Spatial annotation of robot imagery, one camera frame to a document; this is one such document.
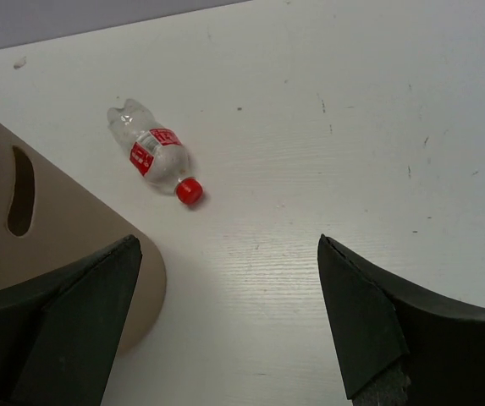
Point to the brown cylindrical paper bin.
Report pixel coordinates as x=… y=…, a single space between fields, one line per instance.
x=48 y=220

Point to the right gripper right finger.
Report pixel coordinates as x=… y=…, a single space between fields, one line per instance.
x=398 y=343

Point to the red label bottle red cap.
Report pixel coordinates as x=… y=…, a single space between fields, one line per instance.
x=155 y=151

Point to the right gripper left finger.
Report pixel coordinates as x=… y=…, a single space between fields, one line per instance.
x=59 y=332

